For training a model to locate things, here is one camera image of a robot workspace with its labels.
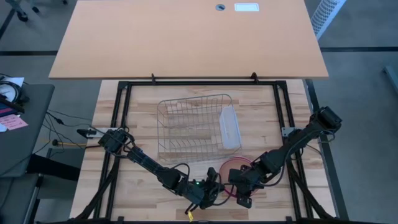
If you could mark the white perforated computer case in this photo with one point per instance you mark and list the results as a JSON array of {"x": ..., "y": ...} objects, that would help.
[{"x": 326, "y": 15}]

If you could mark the yellow-shaft tool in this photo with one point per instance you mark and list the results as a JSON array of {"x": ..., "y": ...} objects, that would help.
[{"x": 66, "y": 144}]

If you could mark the round desk grommet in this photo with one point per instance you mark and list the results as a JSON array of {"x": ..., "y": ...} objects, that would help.
[{"x": 220, "y": 7}]

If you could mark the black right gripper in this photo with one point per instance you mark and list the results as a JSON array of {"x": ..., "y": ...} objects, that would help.
[{"x": 247, "y": 180}]

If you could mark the grey side desk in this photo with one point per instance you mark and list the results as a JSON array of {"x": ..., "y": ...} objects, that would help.
[{"x": 28, "y": 140}]

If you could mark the silver mount plate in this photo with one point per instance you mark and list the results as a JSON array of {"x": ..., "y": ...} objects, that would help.
[{"x": 286, "y": 131}]

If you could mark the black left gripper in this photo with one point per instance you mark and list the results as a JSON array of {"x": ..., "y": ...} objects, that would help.
[{"x": 203, "y": 193}]

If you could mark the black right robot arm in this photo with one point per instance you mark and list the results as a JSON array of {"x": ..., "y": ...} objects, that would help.
[{"x": 298, "y": 138}]

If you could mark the pink sticky note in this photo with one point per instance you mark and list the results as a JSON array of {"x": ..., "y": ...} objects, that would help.
[{"x": 13, "y": 122}]

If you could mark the terracotta orange plate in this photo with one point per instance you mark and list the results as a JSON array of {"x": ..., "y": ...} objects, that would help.
[{"x": 236, "y": 161}]

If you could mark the black panel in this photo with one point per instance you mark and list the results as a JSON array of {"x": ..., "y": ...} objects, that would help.
[{"x": 53, "y": 168}]

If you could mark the translucent white cutlery caddy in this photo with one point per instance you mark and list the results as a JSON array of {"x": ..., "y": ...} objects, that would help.
[{"x": 230, "y": 127}]

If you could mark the black aluminium frame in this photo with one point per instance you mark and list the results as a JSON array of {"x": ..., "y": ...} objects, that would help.
[{"x": 202, "y": 83}]

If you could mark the grey desk foot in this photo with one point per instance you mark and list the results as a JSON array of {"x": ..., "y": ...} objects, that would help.
[{"x": 392, "y": 76}]

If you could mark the black desk clamp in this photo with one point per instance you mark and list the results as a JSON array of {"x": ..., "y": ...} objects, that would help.
[
  {"x": 254, "y": 77},
  {"x": 153, "y": 78}
]

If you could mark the white paper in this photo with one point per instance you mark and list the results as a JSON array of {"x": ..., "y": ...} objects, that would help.
[{"x": 14, "y": 81}]

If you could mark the white desk label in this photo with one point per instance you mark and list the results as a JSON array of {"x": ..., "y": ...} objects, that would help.
[{"x": 246, "y": 7}]

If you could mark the office chair base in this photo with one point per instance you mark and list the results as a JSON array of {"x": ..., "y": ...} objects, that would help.
[{"x": 21, "y": 14}]

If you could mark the black plug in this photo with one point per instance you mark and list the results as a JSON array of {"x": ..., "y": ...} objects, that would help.
[{"x": 84, "y": 133}]

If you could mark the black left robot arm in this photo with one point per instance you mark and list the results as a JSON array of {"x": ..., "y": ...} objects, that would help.
[{"x": 146, "y": 160}]

